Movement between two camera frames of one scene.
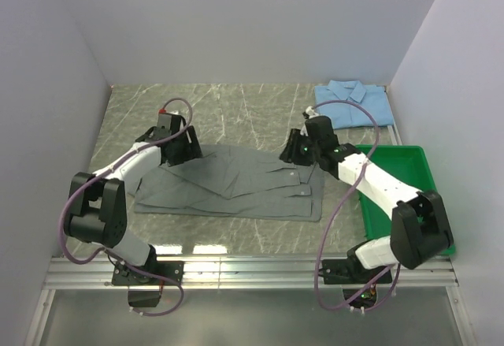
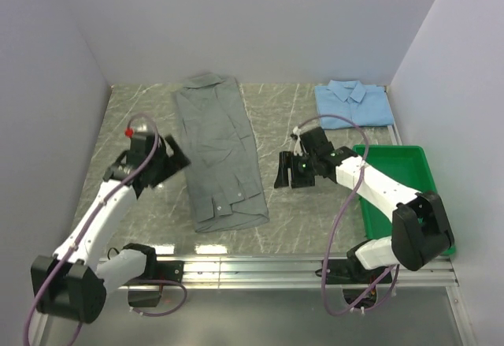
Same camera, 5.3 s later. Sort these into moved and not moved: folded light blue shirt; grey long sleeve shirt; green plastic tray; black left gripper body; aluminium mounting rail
Moved: grey long sleeve shirt; black left gripper body
Not moved: folded light blue shirt; green plastic tray; aluminium mounting rail
